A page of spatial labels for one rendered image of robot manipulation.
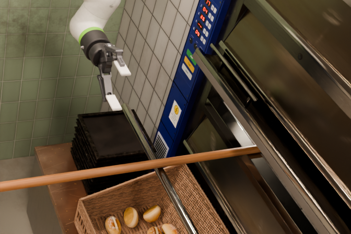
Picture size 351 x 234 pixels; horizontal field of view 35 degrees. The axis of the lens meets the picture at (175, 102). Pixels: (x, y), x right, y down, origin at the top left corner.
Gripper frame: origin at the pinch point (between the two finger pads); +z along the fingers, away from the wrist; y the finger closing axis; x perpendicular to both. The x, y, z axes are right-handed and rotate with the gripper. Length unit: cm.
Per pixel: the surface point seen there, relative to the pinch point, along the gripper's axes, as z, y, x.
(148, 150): -2.2, 30.9, -18.1
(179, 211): 25.3, 31.2, -17.9
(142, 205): -21, 88, -38
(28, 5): -116, 41, -4
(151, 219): -11, 85, -37
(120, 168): 6.9, 27.8, -3.2
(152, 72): -71, 52, -55
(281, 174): 36, 7, -41
